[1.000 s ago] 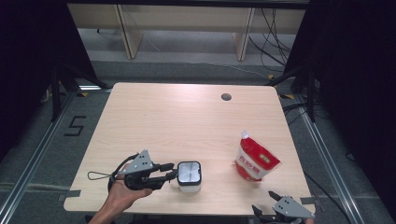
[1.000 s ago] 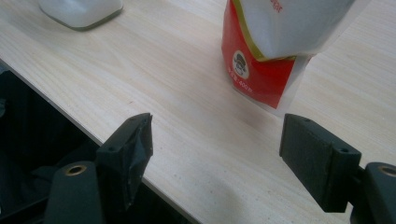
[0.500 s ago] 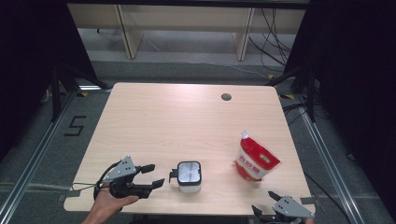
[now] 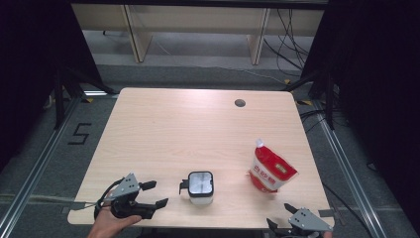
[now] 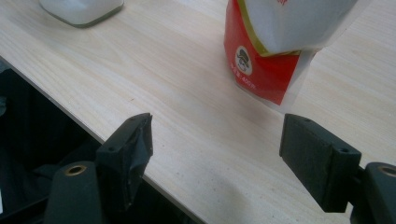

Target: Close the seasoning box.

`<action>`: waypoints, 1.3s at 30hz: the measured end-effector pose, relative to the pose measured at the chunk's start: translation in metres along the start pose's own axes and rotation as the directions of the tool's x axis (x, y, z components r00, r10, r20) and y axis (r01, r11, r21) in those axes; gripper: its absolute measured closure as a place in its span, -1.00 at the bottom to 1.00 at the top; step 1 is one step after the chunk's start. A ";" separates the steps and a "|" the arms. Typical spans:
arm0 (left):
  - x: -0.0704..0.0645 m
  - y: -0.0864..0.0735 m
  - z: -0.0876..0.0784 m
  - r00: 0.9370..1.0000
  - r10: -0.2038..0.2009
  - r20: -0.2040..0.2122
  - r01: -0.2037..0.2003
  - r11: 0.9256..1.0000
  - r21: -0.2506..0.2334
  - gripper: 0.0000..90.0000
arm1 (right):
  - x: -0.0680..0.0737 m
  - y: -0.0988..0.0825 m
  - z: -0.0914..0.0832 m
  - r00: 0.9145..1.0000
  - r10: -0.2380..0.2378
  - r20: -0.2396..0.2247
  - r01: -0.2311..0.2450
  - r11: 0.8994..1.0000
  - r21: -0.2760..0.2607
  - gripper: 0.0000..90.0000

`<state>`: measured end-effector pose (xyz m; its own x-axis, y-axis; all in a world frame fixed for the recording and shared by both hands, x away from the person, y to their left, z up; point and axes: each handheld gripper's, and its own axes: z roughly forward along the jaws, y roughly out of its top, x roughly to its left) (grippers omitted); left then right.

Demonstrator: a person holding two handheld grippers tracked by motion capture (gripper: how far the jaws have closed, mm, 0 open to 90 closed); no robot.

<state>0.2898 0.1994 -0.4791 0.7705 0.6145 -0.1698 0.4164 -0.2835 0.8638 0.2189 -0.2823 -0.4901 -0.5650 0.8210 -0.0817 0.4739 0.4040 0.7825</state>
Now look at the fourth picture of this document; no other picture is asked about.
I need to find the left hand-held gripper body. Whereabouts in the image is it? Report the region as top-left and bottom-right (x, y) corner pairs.
(108, 173), (157, 220)

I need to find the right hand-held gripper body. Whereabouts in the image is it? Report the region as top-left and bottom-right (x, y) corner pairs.
(275, 207), (334, 238)

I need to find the red and white spout pouch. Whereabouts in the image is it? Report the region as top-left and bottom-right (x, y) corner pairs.
(247, 138), (299, 193)

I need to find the clear jar with black lid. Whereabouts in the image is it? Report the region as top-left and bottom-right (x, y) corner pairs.
(178, 171), (215, 206)

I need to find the person's left hand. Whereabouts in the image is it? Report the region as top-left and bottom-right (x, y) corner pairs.
(93, 206), (143, 234)

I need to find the black metal stand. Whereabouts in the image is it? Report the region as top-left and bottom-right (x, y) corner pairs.
(283, 70), (336, 131)
(52, 67), (117, 130)

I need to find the dark curtain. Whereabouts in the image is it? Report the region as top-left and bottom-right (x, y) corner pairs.
(301, 0), (420, 229)
(0, 0), (102, 170)

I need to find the light wooden shelf unit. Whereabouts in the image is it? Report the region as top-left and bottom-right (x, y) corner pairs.
(71, 3), (326, 65)

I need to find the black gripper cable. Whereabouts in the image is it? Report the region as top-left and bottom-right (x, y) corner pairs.
(93, 178), (124, 219)

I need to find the black floor cable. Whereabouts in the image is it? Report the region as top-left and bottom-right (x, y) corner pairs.
(321, 181), (374, 238)

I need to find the aluminium floor rail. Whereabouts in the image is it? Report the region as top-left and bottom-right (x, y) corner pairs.
(0, 95), (82, 229)
(315, 102), (387, 238)

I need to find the white floor cable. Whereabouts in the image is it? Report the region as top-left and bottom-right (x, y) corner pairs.
(153, 39), (288, 84)

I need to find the bundle of black cables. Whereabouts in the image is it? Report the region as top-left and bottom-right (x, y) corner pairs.
(262, 9), (315, 72)

